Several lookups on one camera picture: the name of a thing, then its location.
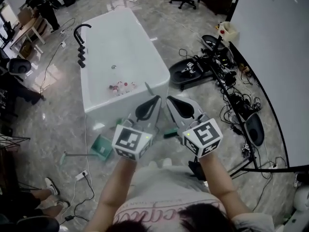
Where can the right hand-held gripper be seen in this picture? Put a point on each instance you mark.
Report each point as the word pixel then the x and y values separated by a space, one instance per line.
pixel 205 135

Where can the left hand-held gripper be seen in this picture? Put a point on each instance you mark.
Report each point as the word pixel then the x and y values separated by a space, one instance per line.
pixel 130 139

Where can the person's right forearm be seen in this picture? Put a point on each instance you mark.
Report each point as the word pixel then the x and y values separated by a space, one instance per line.
pixel 217 185

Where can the person's left forearm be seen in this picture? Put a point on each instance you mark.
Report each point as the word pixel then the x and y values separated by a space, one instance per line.
pixel 113 190

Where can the black whiteboard stand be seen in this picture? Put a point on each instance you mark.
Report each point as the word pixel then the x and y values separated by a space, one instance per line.
pixel 265 169

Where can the black oval tray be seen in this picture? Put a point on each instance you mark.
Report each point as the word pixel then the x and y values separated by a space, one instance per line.
pixel 207 38
pixel 256 129
pixel 176 75

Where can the pile of clear plastic bottles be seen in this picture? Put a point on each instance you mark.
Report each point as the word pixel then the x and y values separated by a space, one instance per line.
pixel 116 89

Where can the idle grey gripper device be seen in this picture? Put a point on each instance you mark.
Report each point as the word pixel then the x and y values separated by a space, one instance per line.
pixel 190 65
pixel 210 42
pixel 257 101
pixel 245 147

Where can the person's left white shoe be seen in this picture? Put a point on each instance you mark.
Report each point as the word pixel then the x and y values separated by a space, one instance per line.
pixel 152 164

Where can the person's white shoe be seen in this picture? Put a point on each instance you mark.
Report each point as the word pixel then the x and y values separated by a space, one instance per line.
pixel 152 164
pixel 167 162

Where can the person's right white shoe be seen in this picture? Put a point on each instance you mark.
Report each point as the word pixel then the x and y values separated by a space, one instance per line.
pixel 167 162

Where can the person's white printed t-shirt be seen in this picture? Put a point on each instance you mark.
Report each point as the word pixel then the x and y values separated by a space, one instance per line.
pixel 169 185

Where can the white bathtub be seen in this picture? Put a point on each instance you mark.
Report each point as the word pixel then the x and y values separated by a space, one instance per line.
pixel 120 45

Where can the black bathtub tap knob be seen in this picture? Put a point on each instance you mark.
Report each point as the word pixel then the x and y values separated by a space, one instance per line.
pixel 81 58
pixel 82 64
pixel 82 53

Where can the beige emergency stop box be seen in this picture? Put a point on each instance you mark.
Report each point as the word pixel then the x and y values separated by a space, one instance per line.
pixel 229 29

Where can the black bathtub faucet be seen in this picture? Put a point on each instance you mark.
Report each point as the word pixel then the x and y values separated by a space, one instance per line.
pixel 82 47

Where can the large whiteboard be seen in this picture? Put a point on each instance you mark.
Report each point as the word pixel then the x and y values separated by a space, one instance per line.
pixel 277 57

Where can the small black power adapter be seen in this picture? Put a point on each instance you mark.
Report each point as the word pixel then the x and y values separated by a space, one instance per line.
pixel 69 218

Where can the white rounded machine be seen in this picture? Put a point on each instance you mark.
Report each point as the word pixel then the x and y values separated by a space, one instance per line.
pixel 303 199

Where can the light wooden table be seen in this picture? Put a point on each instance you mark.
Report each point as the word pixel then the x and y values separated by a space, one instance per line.
pixel 26 31

